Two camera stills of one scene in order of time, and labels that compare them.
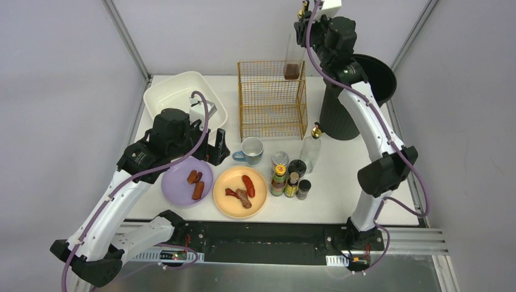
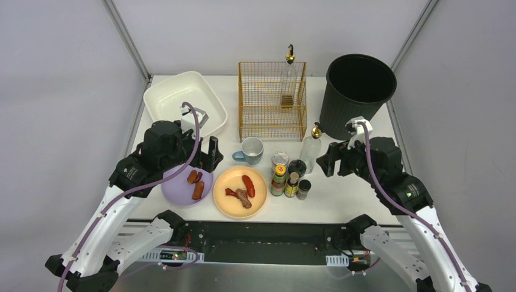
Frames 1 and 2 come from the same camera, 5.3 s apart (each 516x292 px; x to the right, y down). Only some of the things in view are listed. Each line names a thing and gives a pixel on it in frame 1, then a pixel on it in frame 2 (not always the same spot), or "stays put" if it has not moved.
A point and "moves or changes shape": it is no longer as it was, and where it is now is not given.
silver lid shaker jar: [280, 157] stays put
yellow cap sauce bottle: [278, 182] stays put
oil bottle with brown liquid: [293, 61] moves or changes shape
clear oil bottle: [310, 149] stays put
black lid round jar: [297, 166] stays put
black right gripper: [300, 24] -> [336, 157]
